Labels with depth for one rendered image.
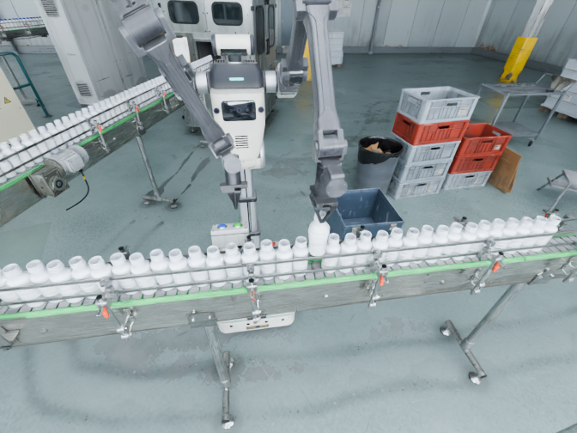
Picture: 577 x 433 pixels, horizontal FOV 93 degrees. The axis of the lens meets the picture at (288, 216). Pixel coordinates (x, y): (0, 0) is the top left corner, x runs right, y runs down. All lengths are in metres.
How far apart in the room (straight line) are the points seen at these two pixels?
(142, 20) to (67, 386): 2.00
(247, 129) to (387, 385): 1.67
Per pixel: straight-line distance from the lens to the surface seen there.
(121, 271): 1.04
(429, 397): 2.10
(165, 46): 0.87
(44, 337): 1.37
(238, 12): 4.32
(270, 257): 0.95
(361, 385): 1.99
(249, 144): 1.35
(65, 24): 6.60
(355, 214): 1.77
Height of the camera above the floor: 1.82
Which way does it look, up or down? 39 degrees down
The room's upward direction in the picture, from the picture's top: 2 degrees clockwise
